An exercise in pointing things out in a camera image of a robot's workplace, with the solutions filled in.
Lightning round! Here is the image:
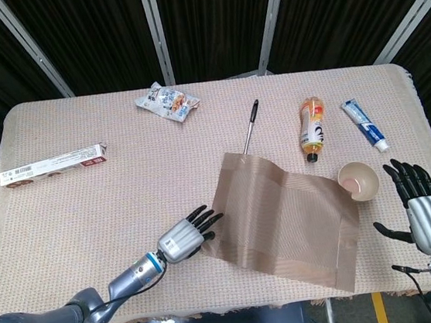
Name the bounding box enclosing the white blue snack bag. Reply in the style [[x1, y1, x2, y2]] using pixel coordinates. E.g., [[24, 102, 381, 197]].
[[132, 76, 203, 129]]

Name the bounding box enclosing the beige pink woven tablecloth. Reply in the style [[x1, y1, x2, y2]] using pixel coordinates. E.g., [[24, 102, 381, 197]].
[[0, 55, 431, 323]]

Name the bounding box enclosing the metal table leg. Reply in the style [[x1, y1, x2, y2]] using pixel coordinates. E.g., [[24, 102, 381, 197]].
[[323, 298, 337, 323]]

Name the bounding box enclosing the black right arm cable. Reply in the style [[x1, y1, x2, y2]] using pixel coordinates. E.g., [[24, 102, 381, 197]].
[[391, 260, 431, 323]]

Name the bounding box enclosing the grey metal screen post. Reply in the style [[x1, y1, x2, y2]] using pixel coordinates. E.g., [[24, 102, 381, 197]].
[[250, 0, 299, 75], [0, 0, 76, 106], [366, 0, 431, 65], [138, 0, 176, 88]]

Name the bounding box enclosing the orange drink plastic bottle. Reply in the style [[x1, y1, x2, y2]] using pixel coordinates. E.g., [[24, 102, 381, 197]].
[[295, 95, 332, 165]]

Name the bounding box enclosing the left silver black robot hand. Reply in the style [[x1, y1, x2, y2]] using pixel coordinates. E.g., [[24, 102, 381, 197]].
[[152, 202, 230, 266]]

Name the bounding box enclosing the long white red box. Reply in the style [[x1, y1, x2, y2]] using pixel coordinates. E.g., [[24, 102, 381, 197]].
[[0, 142, 111, 191]]

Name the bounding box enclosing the cream round bowl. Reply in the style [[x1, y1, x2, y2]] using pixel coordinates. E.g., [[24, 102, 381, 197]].
[[335, 159, 383, 206]]

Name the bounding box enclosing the brown woven placemat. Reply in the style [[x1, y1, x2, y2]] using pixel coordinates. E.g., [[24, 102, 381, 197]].
[[191, 138, 369, 310]]

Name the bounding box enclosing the blue white toothpaste tube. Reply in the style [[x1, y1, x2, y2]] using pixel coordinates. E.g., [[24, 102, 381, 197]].
[[340, 95, 390, 157]]

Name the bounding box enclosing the steel ladle with black handle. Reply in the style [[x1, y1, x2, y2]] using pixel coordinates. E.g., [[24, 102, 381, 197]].
[[236, 99, 266, 156]]

